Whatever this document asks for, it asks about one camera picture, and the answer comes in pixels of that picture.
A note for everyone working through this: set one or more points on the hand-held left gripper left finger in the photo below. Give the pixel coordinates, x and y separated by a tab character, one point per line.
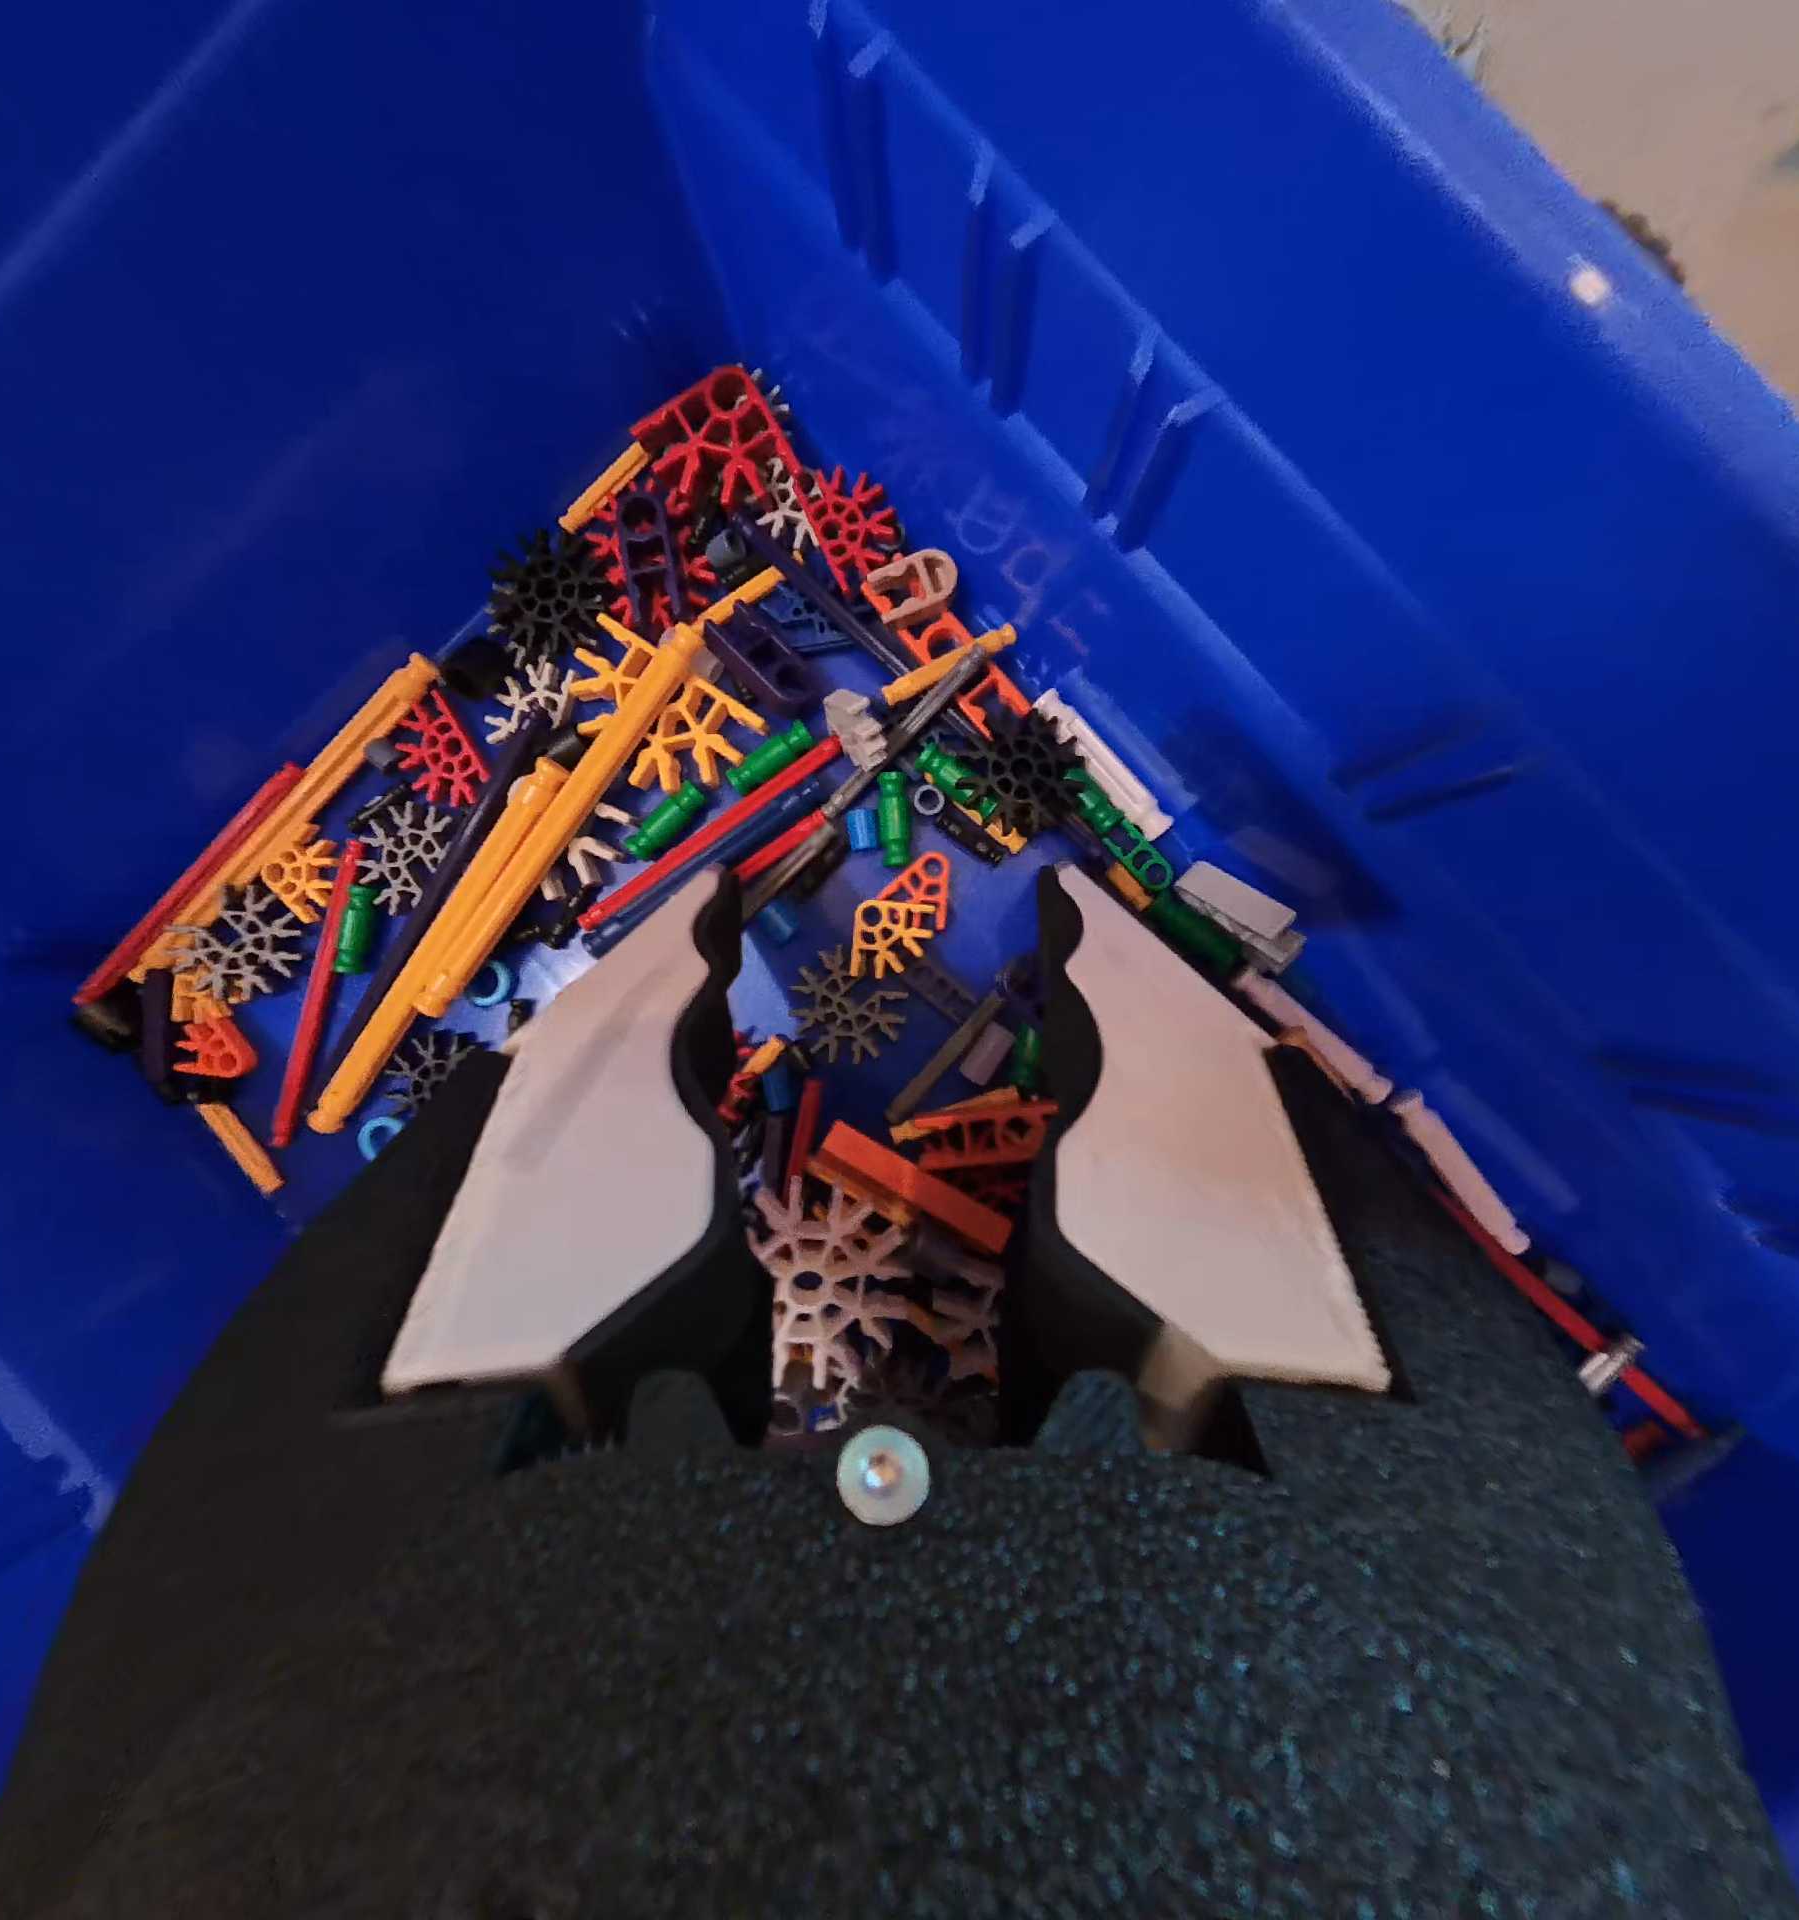
585	1171

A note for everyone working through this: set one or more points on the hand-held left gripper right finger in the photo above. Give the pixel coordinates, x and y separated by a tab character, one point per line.
1200	1184

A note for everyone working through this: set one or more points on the pile of construction toy pieces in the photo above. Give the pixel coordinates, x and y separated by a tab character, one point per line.
690	707

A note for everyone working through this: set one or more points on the blue plastic bin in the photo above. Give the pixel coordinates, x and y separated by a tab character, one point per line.
314	375

